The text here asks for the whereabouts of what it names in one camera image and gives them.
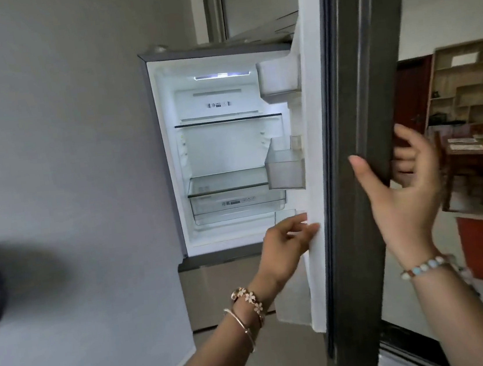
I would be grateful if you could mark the person's left hand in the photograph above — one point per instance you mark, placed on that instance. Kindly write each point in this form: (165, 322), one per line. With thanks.
(282, 250)

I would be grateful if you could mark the person's right hand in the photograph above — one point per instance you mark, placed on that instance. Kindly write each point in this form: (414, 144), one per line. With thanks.
(412, 212)

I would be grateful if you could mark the grey refrigerator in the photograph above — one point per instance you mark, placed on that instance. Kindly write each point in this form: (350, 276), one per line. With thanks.
(344, 89)

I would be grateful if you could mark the thin gold bangle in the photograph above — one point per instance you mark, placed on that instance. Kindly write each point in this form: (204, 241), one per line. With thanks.
(240, 321)

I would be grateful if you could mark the red brown door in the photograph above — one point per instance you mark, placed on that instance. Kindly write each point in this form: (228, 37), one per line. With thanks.
(414, 89)

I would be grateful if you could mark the open wooden shelf unit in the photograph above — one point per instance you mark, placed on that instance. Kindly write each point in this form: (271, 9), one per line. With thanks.
(476, 94)

